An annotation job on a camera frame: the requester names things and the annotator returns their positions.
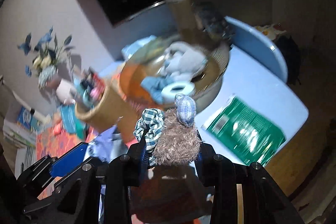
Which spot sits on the white tape roll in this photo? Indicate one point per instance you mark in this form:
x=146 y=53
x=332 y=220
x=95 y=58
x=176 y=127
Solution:
x=169 y=92

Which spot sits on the blue book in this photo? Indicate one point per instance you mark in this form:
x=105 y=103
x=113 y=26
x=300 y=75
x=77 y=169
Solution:
x=27 y=121

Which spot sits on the teal towel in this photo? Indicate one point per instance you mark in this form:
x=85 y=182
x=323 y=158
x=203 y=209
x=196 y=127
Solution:
x=71 y=123

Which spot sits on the blue microfiber cloth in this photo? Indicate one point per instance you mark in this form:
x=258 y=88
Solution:
x=154 y=86

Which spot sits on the green foil packet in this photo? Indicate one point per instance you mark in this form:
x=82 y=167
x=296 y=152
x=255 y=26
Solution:
x=245 y=132

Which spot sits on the black smartphone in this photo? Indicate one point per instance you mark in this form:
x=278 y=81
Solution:
x=211 y=22

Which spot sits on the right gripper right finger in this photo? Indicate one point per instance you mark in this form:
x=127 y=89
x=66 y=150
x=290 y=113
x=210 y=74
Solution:
x=242 y=193

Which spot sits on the plate of orange slices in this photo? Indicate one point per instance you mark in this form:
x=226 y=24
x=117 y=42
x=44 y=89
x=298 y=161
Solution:
x=272 y=32

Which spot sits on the floral orange table mat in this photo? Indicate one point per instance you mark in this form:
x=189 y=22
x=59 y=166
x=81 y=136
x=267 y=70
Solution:
x=55 y=145

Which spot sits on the blue white patterned packet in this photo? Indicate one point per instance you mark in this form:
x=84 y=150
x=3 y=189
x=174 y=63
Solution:
x=107 y=145

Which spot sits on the amber ribbed glass bowl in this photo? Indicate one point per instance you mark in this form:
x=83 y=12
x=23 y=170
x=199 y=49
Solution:
x=148 y=59

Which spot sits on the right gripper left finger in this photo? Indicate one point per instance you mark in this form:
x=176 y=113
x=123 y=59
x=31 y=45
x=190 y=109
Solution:
x=76 y=198

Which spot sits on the brown thermos bottle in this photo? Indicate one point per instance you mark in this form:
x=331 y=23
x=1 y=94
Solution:
x=184 y=17

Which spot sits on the white ribbed vase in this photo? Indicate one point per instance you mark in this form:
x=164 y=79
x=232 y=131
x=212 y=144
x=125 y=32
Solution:
x=64 y=92

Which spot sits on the white plush rabbit toy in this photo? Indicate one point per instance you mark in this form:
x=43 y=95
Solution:
x=183 y=62

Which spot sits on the blue plaid bow hairclip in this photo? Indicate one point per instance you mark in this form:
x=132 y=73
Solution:
x=186 y=109

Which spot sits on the fuzzy brown hair scrunchie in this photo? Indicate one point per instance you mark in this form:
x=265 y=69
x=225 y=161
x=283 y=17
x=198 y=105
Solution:
x=178 y=144

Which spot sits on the brown pen holder pot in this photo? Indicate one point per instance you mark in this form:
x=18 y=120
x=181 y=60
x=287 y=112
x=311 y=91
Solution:
x=115 y=108

